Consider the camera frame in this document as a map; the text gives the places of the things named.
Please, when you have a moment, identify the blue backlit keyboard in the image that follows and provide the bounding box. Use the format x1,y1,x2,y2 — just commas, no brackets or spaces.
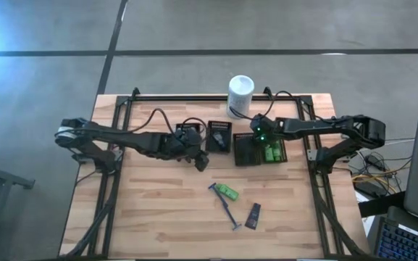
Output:
374,206,418,261

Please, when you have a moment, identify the black power adapter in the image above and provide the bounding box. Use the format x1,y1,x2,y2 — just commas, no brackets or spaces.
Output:
364,154,387,171

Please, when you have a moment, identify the black power brick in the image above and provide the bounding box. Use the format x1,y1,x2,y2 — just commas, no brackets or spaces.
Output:
355,180,389,199

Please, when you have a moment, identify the blue disposable razor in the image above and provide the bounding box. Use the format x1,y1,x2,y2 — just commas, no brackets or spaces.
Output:
207,182,243,232

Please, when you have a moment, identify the white cylindrical canister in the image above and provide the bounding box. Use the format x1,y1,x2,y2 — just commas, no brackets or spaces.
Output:
226,74,256,120

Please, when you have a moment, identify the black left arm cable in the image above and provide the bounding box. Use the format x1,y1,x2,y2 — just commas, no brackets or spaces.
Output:
130,107,177,136

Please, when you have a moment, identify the black perforated plastic basket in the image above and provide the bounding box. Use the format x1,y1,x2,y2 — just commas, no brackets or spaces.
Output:
260,137,289,164
175,123,203,146
205,120,233,154
233,132,263,167

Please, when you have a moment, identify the yellow cable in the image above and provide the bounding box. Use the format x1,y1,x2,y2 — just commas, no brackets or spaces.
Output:
351,170,404,186

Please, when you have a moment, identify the black aluminium rig frame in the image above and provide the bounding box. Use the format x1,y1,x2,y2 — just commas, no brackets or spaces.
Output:
62,86,371,259

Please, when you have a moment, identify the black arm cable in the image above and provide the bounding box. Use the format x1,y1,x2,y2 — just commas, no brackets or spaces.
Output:
130,107,177,136
229,89,306,123

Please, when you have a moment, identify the black strap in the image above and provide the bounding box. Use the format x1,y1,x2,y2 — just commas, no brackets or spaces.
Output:
357,191,407,218

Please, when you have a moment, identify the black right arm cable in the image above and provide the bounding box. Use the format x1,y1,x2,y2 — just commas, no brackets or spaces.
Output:
229,89,306,123

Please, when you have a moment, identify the black side stand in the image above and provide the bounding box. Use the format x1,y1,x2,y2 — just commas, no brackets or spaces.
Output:
0,159,36,261

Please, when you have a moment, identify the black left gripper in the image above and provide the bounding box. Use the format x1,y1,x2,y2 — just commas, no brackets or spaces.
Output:
159,126,205,163

